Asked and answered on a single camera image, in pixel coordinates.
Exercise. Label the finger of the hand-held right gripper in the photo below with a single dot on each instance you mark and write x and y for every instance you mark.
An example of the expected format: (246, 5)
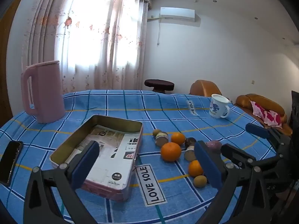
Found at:
(236, 154)
(257, 131)

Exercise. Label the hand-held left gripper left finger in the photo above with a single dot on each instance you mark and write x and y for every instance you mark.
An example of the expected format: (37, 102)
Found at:
(85, 165)

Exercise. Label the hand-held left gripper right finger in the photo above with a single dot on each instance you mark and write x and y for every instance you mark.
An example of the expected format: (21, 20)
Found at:
(208, 165)

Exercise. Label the large orange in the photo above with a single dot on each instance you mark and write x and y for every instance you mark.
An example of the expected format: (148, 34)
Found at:
(171, 152)

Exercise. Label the small orange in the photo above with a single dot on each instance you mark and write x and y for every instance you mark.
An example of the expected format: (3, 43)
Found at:
(178, 138)
(195, 168)

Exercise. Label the rectangular metal tin box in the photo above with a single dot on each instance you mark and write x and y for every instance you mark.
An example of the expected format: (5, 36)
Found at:
(121, 193)

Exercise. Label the sugarcane piece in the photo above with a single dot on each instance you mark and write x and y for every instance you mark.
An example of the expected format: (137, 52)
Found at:
(162, 139)
(189, 154)

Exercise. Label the brown kiwi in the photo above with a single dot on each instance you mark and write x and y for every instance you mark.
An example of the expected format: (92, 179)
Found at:
(156, 132)
(200, 181)

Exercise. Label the pink floral cushion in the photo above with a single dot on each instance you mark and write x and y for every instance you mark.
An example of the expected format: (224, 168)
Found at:
(266, 115)

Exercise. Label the purple round fruit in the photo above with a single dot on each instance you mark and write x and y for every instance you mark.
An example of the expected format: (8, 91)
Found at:
(214, 145)

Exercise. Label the orange leather sofa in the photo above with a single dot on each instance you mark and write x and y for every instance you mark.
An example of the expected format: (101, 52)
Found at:
(245, 100)

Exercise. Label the white enamel mug blue print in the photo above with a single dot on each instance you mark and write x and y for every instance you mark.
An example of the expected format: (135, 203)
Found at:
(216, 108)

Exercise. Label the blue plaid tablecloth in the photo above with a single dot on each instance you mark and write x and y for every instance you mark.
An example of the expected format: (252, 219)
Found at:
(105, 105)

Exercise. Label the orange leather armchair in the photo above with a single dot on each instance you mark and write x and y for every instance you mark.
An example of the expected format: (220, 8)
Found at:
(203, 88)

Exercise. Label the black smartphone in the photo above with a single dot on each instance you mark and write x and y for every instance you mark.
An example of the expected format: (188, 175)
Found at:
(9, 163)

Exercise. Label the pink plastic kettle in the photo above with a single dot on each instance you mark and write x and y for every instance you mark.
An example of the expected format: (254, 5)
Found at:
(46, 93)

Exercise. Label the dark round stool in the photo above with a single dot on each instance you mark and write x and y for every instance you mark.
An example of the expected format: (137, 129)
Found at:
(158, 84)

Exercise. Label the brown wooden door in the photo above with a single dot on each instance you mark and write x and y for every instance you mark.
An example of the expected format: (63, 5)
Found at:
(3, 74)

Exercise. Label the sheer floral curtain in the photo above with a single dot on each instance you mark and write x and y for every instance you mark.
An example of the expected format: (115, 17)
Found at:
(93, 39)

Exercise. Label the white wall air conditioner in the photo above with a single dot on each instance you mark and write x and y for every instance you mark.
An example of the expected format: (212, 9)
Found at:
(177, 14)

